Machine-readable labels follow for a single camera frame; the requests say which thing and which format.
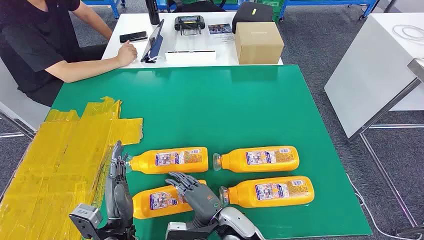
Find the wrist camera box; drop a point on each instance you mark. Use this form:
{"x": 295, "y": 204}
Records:
{"x": 84, "y": 217}
{"x": 174, "y": 230}

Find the flat white box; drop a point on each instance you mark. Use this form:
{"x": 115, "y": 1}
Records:
{"x": 190, "y": 58}

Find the green plastic crate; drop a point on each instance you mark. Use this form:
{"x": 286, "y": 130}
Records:
{"x": 277, "y": 8}

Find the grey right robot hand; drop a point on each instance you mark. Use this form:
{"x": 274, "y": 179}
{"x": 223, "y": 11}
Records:
{"x": 202, "y": 202}

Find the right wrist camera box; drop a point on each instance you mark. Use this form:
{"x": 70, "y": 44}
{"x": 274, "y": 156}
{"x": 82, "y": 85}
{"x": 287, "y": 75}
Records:
{"x": 174, "y": 230}

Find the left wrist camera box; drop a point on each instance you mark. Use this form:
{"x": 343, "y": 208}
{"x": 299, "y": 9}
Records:
{"x": 84, "y": 217}

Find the white desk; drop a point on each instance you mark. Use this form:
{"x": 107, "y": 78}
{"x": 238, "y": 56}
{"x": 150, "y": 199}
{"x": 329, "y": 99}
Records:
{"x": 20, "y": 109}

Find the printed leaflet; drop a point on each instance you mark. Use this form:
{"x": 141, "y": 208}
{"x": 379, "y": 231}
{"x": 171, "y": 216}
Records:
{"x": 219, "y": 28}

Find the black chair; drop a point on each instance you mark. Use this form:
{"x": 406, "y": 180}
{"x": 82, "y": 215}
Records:
{"x": 198, "y": 6}

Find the person's right hand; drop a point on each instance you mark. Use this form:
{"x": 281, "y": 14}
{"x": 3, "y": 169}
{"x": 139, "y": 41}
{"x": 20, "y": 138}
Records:
{"x": 127, "y": 53}

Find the black smartphone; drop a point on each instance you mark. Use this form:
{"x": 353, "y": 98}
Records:
{"x": 133, "y": 36}

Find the black flask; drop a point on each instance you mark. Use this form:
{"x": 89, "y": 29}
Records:
{"x": 152, "y": 11}

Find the person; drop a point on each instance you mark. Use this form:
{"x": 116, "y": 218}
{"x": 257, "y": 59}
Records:
{"x": 30, "y": 43}

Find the large white table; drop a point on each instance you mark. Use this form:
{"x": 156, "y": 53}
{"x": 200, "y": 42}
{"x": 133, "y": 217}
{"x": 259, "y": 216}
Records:
{"x": 371, "y": 73}

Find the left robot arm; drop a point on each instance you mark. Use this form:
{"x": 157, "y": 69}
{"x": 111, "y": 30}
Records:
{"x": 119, "y": 232}

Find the black carrying case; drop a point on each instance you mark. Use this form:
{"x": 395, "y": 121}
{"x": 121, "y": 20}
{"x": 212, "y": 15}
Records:
{"x": 248, "y": 15}

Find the green table board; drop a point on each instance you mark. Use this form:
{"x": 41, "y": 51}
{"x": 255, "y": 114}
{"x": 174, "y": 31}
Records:
{"x": 215, "y": 109}

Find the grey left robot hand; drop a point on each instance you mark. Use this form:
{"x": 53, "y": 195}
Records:
{"x": 118, "y": 195}

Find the brown cardboard box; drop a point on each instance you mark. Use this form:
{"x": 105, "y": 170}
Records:
{"x": 258, "y": 43}

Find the tablet in blue case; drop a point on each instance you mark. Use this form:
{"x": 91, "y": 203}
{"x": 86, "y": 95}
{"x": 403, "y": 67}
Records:
{"x": 154, "y": 46}

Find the black handheld controller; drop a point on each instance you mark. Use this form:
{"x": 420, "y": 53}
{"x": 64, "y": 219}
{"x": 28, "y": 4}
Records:
{"x": 189, "y": 22}

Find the yellow tape patch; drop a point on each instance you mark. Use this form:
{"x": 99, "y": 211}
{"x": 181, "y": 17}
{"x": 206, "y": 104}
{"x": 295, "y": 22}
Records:
{"x": 49, "y": 159}

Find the orange juice bottle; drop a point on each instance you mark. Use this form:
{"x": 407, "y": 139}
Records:
{"x": 140, "y": 205}
{"x": 242, "y": 195}
{"x": 232, "y": 162}
{"x": 145, "y": 164}

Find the blue metal cart frame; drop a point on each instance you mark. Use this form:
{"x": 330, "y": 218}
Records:
{"x": 116, "y": 10}
{"x": 324, "y": 2}

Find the steel table frame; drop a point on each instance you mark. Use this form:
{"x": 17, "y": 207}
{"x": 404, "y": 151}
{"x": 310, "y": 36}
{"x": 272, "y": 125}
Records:
{"x": 384, "y": 111}

